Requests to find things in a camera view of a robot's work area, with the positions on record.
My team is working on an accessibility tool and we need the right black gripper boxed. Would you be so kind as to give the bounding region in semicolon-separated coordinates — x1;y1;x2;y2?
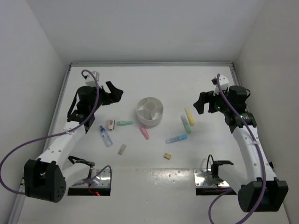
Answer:
193;87;231;115

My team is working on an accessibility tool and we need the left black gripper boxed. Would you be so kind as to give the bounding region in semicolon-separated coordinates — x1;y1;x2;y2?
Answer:
88;81;122;112

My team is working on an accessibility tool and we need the yellow highlighter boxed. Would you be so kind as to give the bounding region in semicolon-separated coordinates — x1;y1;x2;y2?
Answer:
185;108;195;126

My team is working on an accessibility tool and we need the green highlighter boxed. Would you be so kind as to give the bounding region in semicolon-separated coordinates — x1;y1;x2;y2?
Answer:
117;120;133;126
180;114;191;134

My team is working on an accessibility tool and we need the blue highlighter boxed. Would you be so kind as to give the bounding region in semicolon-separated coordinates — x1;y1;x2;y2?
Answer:
165;134;187;144

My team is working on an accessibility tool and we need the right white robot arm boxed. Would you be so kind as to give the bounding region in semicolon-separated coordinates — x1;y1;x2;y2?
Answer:
193;85;288;212

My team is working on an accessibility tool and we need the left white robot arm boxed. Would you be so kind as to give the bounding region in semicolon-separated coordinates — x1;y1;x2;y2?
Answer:
24;81;123;203

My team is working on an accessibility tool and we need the white round divided organizer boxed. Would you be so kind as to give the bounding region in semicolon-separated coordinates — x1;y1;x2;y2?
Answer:
136;97;164;127

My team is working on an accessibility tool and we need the pink highlighter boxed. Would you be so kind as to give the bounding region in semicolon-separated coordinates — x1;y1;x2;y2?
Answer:
140;126;150;140

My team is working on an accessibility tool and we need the clear blue-cap bottle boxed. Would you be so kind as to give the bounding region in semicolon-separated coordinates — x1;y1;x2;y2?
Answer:
100;126;113;147

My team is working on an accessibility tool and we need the beige eraser left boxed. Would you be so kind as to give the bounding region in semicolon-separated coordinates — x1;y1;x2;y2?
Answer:
118;144;126;155

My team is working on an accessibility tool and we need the tan eraser right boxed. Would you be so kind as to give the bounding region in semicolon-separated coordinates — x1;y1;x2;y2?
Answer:
163;153;171;160

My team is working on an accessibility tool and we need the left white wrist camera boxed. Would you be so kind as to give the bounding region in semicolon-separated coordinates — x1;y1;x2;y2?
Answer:
85;71;100;87

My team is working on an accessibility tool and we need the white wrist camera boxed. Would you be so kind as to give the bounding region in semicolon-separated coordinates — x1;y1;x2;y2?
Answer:
212;75;229;92
85;71;100;87

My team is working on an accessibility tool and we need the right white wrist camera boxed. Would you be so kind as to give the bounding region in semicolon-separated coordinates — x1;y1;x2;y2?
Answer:
212;75;229;92

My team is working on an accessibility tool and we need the aluminium frame rail right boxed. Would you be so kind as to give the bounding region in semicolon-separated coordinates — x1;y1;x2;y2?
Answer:
230;63;242;86

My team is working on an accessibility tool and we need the aluminium frame rail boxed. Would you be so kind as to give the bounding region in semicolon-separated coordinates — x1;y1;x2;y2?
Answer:
9;65;71;224
230;63;242;86
70;62;234;67

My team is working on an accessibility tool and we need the aluminium frame rail back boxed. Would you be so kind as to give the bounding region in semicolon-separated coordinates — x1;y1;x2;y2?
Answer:
70;62;234;67

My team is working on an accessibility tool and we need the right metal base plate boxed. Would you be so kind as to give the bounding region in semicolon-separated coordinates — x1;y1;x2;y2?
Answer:
193;169;230;189

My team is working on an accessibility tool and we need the metal base plate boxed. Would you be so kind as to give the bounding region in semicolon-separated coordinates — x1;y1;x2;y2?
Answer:
193;169;230;189
72;168;111;189

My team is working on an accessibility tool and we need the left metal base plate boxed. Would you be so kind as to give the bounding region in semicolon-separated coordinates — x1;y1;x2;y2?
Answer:
72;168;111;189

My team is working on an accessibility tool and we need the aluminium frame rail left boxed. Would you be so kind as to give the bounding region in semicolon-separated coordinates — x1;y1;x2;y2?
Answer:
9;65;71;224

